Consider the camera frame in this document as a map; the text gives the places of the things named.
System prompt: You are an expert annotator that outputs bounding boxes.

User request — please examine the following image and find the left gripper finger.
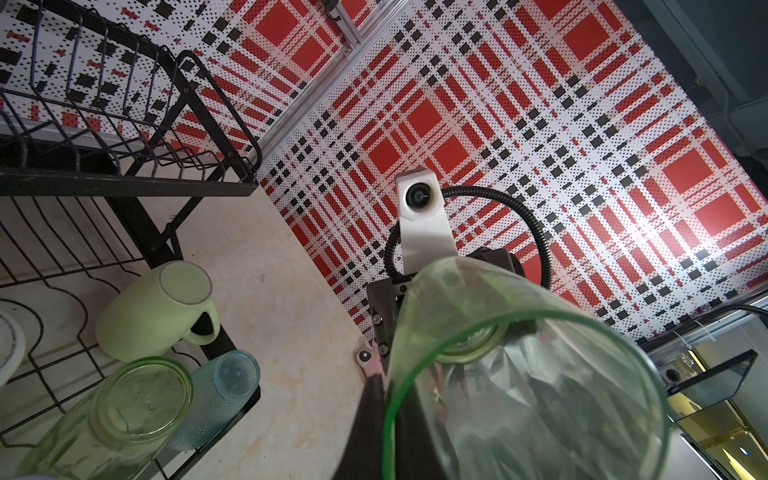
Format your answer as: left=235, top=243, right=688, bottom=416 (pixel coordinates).
left=333, top=374, right=447, bottom=479

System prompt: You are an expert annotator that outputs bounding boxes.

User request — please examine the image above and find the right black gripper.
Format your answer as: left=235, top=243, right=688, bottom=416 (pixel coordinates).
left=366, top=247, right=525, bottom=374

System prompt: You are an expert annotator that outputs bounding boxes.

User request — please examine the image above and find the short green glass cup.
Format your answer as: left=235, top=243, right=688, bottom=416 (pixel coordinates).
left=387, top=257, right=669, bottom=479

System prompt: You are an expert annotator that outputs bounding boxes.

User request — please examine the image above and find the teal plastic cup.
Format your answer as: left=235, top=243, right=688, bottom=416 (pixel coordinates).
left=166, top=350, right=261, bottom=452

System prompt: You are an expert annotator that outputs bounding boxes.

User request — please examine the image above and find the cream mug green handle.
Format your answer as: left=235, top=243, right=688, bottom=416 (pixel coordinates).
left=95, top=260, right=220, bottom=362

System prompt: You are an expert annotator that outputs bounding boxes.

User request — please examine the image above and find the tall green glass cup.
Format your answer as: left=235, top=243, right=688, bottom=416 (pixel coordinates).
left=15, top=356, right=193, bottom=479

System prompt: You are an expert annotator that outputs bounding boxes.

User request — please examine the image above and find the black wire dish rack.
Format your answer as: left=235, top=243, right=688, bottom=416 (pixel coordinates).
left=1, top=1, right=261, bottom=478

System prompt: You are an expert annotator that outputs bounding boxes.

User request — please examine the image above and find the red and white mug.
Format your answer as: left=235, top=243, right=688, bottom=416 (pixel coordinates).
left=0, top=311, right=26, bottom=386

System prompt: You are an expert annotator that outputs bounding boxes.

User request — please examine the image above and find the pink frog plush toy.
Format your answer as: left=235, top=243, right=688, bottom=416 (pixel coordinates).
left=354, top=342, right=386, bottom=379

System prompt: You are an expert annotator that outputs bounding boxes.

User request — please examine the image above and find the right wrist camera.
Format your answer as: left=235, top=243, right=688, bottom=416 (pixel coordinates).
left=395, top=168, right=458, bottom=274

